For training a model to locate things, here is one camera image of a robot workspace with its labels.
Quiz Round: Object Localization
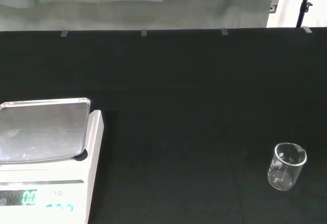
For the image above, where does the grey curtain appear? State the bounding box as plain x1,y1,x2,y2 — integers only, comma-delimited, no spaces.
0,0,278,32

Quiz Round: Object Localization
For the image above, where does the black tripod pole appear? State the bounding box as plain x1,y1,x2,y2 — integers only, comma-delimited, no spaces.
295,0,314,28

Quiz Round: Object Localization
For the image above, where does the white electronic balance steel pan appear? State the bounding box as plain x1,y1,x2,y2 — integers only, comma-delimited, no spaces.
0,97,104,224

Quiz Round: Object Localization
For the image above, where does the black bench cloth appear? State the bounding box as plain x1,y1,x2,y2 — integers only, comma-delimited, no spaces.
0,26,327,224

